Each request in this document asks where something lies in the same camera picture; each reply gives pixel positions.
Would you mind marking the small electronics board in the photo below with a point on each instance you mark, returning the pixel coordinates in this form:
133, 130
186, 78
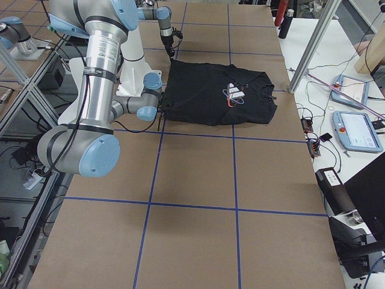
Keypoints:
307, 125

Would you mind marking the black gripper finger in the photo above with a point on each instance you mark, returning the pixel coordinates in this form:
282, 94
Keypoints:
171, 54

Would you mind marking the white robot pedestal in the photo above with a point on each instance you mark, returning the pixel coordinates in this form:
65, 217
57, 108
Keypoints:
134, 67

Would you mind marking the black power adapter floor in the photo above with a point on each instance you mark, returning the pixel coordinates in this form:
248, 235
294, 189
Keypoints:
21, 155

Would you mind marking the teach pendant tablet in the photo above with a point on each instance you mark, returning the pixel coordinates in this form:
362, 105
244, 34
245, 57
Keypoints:
356, 132
353, 87

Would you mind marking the far teach pendant tablet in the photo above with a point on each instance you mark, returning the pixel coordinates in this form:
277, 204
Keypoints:
353, 87

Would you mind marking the red water bottle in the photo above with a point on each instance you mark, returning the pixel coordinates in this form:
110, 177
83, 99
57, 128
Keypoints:
280, 12

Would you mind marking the near teach pendant tablet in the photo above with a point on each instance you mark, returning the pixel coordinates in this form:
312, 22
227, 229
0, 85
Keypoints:
356, 132

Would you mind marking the black printed t-shirt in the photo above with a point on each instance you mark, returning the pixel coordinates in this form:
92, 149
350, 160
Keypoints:
216, 94

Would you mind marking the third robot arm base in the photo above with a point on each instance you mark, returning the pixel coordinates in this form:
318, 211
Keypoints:
16, 38

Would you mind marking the black box with label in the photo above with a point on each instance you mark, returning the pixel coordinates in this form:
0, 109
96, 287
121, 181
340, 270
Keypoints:
334, 191

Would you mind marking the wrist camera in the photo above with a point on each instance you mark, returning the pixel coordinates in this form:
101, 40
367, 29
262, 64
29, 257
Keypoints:
177, 33

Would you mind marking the black water bottle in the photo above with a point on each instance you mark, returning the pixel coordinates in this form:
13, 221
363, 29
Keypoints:
285, 25

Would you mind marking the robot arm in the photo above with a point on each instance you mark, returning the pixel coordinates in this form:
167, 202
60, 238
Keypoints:
114, 79
166, 31

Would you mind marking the aluminium frame post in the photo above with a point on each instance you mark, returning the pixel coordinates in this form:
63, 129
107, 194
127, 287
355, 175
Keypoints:
315, 39

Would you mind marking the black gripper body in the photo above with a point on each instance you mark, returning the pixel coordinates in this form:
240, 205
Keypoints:
168, 43

